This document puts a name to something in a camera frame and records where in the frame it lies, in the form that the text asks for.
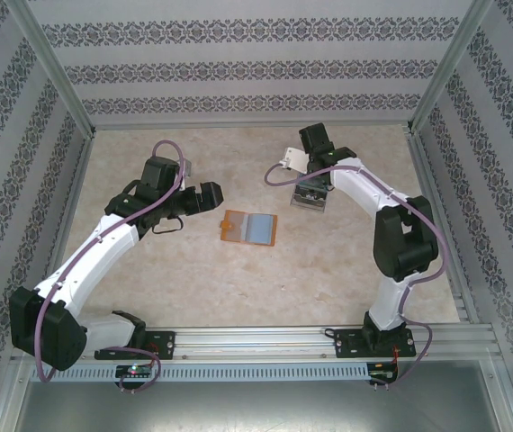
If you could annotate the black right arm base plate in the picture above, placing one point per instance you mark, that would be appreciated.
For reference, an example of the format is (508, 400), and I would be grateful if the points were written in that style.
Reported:
(344, 344)

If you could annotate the circuit board with green light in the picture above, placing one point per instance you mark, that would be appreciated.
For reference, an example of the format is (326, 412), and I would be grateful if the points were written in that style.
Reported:
(132, 370)

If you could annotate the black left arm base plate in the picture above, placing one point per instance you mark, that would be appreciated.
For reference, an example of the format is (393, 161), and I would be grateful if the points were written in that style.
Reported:
(162, 344)

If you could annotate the grey metal sheet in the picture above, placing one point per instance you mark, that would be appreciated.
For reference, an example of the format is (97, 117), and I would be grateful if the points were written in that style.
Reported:
(256, 405)

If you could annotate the aluminium frame post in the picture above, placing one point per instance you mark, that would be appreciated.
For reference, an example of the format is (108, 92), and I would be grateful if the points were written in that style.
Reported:
(450, 67)
(54, 67)

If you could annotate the blue grey plastic card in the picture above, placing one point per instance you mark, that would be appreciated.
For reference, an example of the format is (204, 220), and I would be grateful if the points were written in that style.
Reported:
(260, 228)

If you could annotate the aluminium side rail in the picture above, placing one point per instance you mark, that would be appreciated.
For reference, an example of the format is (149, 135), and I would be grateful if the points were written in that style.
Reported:
(65, 225)
(434, 180)

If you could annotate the aluminium mounting rail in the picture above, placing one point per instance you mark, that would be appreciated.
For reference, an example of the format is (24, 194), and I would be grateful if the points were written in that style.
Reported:
(247, 342)

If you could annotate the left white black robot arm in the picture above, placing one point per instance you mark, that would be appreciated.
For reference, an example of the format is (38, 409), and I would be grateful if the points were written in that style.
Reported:
(103, 252)

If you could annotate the orange card holder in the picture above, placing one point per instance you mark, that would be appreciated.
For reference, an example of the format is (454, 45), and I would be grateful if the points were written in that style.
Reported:
(238, 227)

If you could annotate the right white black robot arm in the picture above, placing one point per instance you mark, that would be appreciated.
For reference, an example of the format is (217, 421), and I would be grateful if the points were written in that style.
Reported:
(360, 184)

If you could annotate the small dark circuit board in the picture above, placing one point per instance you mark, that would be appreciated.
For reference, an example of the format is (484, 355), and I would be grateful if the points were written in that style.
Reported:
(380, 373)

